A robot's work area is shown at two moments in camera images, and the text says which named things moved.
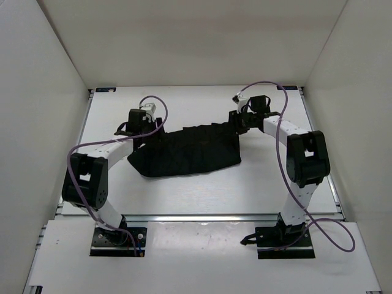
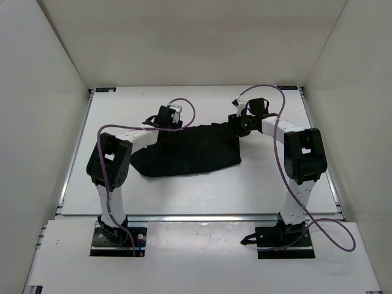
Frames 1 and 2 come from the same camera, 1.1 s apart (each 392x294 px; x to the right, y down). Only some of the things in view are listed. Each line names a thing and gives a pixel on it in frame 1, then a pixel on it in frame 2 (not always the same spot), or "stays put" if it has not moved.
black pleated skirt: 187,150 stays put
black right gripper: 234,121 stays put
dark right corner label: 288,87 stays put
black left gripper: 158,137 -> 174,137
